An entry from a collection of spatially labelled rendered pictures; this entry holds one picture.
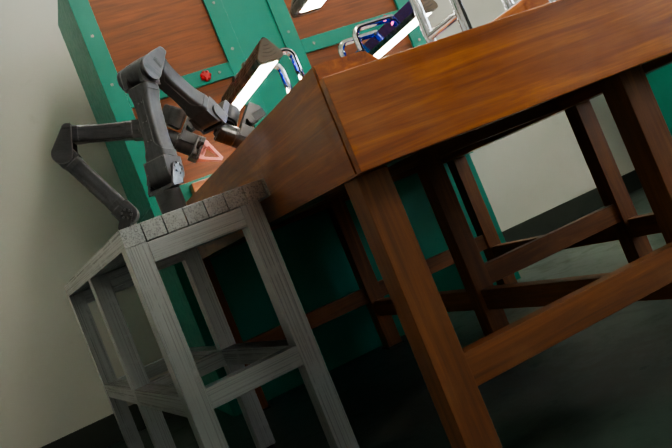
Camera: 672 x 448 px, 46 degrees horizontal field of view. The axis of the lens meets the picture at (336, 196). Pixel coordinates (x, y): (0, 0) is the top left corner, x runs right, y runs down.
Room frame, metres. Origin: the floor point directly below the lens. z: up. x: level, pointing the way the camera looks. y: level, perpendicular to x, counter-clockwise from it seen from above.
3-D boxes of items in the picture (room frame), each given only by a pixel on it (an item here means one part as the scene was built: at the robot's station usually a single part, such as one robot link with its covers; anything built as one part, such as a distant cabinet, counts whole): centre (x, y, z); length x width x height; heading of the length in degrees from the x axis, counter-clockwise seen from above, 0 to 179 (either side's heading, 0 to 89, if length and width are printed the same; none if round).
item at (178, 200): (1.87, 0.37, 0.71); 0.20 x 0.07 x 0.08; 26
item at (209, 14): (3.40, 0.11, 1.31); 1.36 x 0.55 x 0.95; 111
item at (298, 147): (2.09, 0.23, 0.67); 1.81 x 0.12 x 0.19; 21
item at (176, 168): (1.88, 0.37, 0.77); 0.09 x 0.06 x 0.06; 64
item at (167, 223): (2.25, 0.28, 0.65); 1.20 x 0.90 x 0.04; 26
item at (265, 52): (2.59, 0.13, 1.08); 0.62 x 0.08 x 0.07; 21
